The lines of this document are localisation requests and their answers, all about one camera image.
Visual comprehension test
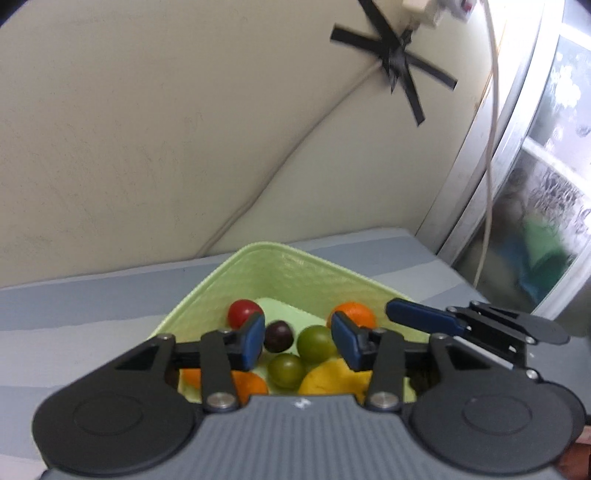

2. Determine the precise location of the striped blue bed sheet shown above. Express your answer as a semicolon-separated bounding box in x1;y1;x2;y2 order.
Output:
0;225;491;468

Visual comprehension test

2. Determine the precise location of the thin white cable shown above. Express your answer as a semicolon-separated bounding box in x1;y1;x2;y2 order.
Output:
473;0;505;282

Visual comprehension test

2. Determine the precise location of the red apple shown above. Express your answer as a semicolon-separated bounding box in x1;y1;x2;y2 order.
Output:
227;299;259;328

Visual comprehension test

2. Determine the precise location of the large orange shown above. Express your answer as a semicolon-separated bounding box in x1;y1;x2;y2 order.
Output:
327;302;377;331

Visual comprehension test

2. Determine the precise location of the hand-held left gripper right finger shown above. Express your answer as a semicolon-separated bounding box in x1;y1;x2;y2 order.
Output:
331;311;495;412

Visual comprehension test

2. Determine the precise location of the dark purple plum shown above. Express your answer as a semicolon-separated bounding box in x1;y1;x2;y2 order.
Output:
263;320;294;352

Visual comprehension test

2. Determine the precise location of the black tape cross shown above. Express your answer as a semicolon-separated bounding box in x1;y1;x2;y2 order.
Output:
330;0;458;127

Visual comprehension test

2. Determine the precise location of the grey wall cable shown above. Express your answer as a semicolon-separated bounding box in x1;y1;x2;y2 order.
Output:
196;62;386;259

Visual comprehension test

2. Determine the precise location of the yellow lemon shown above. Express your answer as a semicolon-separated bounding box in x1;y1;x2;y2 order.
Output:
298;360;374;397

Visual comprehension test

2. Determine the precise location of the green plastic basin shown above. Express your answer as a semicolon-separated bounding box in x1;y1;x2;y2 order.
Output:
150;242;432;407

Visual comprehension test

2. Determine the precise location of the frosted window glass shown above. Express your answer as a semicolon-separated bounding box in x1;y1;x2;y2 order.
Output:
455;36;591;311

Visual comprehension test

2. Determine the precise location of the cream power strip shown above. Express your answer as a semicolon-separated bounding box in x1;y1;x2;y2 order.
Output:
402;0;477;28

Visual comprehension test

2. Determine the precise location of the white window frame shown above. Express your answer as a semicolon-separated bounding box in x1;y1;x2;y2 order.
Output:
416;0;591;320

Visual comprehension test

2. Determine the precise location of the green lime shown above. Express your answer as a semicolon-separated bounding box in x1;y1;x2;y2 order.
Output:
296;325;338;363
268;353;305;389

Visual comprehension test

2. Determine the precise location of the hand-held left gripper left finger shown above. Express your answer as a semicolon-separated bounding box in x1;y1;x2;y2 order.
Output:
113;312;267;414

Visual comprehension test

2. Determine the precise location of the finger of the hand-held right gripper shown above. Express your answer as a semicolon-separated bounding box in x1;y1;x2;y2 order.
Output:
385;298;571;384

